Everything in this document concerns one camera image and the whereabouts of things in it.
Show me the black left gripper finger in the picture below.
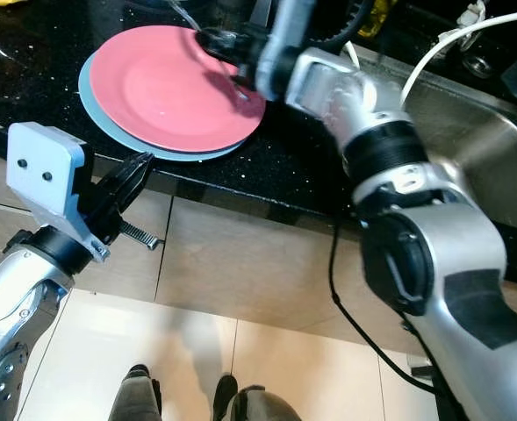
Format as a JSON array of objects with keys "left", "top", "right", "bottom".
[
  {"left": 90, "top": 153, "right": 156, "bottom": 207},
  {"left": 100, "top": 159, "right": 156, "bottom": 225}
]

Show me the pink plate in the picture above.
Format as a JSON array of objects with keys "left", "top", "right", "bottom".
[{"left": 89, "top": 25, "right": 268, "bottom": 154}]

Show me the beige cabinet door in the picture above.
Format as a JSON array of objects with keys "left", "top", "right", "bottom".
[{"left": 155, "top": 195, "right": 417, "bottom": 352}]

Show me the stainless steel sink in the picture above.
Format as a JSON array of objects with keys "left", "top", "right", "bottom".
[{"left": 350, "top": 44, "right": 517, "bottom": 238}]

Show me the round metal counter cap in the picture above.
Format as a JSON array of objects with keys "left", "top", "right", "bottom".
[{"left": 463, "top": 51, "right": 498, "bottom": 78}]

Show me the metal faucet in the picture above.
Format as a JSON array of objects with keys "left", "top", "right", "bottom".
[{"left": 458, "top": 0, "right": 489, "bottom": 32}]

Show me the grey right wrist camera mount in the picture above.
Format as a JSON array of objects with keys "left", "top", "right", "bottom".
[{"left": 262, "top": 0, "right": 319, "bottom": 67}]

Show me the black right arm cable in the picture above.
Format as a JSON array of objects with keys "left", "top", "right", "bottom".
[{"left": 327, "top": 206, "right": 443, "bottom": 396}]

